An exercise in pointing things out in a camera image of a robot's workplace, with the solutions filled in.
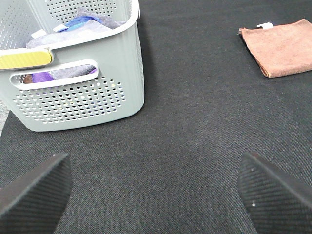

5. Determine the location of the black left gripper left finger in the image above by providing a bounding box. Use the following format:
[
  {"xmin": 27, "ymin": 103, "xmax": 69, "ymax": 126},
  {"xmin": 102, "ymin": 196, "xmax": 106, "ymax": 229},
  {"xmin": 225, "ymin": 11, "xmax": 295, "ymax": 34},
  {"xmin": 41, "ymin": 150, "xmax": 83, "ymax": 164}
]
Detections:
[{"xmin": 0, "ymin": 153, "xmax": 72, "ymax": 234}]

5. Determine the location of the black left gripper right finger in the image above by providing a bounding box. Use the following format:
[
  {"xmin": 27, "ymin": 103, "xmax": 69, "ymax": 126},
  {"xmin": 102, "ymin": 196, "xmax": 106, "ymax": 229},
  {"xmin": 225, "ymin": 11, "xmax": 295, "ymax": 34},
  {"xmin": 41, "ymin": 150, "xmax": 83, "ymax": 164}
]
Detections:
[{"xmin": 237, "ymin": 153, "xmax": 312, "ymax": 234}]

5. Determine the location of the brown towel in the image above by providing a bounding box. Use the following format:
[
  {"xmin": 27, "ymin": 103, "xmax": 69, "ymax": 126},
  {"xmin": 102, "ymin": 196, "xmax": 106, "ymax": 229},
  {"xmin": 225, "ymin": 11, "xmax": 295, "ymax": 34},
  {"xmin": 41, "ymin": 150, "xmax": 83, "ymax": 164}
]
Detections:
[{"xmin": 238, "ymin": 19, "xmax": 312, "ymax": 78}]

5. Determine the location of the black table mat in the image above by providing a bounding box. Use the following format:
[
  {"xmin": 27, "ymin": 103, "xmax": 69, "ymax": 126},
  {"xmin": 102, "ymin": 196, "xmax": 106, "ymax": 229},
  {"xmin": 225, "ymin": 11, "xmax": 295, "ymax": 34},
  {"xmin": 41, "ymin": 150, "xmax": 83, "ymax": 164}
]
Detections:
[{"xmin": 0, "ymin": 0, "xmax": 312, "ymax": 234}]

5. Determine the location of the grey perforated laundry basket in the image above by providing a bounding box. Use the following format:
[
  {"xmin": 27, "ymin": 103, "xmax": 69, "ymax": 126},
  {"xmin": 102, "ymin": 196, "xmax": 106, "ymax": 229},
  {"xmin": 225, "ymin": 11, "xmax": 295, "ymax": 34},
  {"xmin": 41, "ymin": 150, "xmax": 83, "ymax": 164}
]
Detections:
[{"xmin": 0, "ymin": 0, "xmax": 144, "ymax": 132}]

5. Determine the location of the purple towel in basket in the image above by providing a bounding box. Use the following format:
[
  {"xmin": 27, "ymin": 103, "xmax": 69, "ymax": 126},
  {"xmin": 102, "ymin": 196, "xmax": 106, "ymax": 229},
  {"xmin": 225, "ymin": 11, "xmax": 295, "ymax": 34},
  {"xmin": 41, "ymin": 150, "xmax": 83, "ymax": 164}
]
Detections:
[{"xmin": 23, "ymin": 65, "xmax": 97, "ymax": 83}]

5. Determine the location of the blue towel in basket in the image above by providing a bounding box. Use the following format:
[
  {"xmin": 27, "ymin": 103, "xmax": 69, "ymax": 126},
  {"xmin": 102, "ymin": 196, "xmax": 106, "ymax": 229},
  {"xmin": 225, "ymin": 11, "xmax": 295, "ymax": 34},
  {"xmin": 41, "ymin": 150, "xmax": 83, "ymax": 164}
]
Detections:
[{"xmin": 54, "ymin": 16, "xmax": 101, "ymax": 32}]

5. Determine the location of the grey towel in basket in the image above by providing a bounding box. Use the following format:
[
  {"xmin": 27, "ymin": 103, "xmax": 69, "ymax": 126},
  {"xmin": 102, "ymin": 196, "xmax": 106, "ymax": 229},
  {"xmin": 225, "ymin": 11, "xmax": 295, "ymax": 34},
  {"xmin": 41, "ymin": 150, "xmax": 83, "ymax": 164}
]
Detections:
[{"xmin": 26, "ymin": 7, "xmax": 126, "ymax": 49}]

